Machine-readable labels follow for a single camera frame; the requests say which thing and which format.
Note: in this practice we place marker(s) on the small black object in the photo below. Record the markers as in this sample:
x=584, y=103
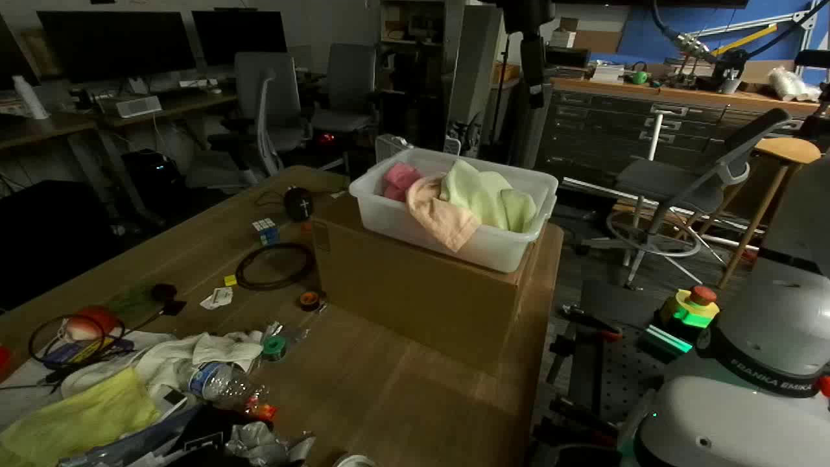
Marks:
x=165, y=292

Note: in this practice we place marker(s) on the dark drawer workbench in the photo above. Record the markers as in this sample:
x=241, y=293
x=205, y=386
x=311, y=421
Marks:
x=598, y=131

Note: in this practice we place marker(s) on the black round ball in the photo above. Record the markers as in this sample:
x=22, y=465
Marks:
x=300, y=202

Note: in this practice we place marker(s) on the grey folding chair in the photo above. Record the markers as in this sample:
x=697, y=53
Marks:
x=664, y=181

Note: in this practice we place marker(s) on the crumpled white paper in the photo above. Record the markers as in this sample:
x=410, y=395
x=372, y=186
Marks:
x=217, y=298

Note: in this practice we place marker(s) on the yellow green cloth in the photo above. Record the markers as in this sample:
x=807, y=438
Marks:
x=69, y=424

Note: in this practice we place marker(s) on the blue wall board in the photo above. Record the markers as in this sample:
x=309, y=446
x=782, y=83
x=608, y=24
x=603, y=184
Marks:
x=643, y=33

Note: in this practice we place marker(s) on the brown cardboard box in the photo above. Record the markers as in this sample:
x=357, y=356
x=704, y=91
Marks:
x=415, y=293

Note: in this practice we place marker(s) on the crumpled clear plastic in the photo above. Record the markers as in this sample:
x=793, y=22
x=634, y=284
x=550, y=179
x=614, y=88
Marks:
x=254, y=443

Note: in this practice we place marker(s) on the red round bowl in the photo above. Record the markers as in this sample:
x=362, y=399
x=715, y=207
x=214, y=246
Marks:
x=91, y=325

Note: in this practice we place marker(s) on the white bundle on workbench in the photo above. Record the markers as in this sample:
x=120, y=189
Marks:
x=793, y=83

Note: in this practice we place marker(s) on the small green toy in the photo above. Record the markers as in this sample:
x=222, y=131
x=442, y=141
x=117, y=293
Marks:
x=276, y=347

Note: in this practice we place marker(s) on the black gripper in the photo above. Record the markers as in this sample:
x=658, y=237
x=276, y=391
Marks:
x=531, y=17

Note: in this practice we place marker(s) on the rubiks cube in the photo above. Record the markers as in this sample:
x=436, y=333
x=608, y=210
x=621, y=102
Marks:
x=265, y=231

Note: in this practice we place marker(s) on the small orange object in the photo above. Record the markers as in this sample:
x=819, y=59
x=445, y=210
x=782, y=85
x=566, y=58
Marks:
x=263, y=408

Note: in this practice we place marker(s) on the clear plastic bottle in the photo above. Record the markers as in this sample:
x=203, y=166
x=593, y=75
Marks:
x=217, y=382

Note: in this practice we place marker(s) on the black metal mount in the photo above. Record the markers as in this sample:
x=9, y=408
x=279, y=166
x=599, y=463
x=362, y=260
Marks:
x=588, y=371

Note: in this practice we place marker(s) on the flat white desk box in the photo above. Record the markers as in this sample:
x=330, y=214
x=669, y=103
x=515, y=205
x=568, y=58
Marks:
x=139, y=107

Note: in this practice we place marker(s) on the small yellow block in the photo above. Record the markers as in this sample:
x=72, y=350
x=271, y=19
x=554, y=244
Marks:
x=228, y=280

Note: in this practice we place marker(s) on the pink shirt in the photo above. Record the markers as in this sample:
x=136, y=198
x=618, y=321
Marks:
x=400, y=179

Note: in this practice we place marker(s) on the white plastic basket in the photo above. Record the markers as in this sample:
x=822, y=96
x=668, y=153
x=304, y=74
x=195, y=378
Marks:
x=484, y=246

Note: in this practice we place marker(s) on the small green container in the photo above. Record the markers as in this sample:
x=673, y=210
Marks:
x=638, y=75

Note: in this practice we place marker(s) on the light green towel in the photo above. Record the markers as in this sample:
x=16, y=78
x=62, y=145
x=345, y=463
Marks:
x=484, y=196

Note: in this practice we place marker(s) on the white cloth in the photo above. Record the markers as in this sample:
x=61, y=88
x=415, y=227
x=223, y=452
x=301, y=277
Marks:
x=173, y=353

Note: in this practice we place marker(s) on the red emergency stop button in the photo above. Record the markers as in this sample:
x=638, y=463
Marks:
x=697, y=307

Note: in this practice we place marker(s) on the round wooden stool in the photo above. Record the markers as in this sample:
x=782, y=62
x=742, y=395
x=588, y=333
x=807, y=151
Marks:
x=786, y=149

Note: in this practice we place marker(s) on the dark bookshelf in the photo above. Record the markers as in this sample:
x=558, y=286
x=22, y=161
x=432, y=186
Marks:
x=406, y=26

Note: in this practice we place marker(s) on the grey mesh office chair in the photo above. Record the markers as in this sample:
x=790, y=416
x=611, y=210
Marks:
x=263, y=85

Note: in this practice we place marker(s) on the long wooden desk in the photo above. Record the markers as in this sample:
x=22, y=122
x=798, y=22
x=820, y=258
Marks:
x=52, y=131

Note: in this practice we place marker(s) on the small dark red object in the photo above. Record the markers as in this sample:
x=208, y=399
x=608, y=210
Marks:
x=309, y=298

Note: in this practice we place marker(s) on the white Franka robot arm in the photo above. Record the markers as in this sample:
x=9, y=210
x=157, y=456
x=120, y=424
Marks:
x=760, y=416

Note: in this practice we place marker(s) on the wide black computer monitor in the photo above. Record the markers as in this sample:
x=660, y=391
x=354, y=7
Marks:
x=117, y=43

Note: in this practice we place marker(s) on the peach shirt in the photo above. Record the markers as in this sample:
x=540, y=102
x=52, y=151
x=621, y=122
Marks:
x=442, y=222

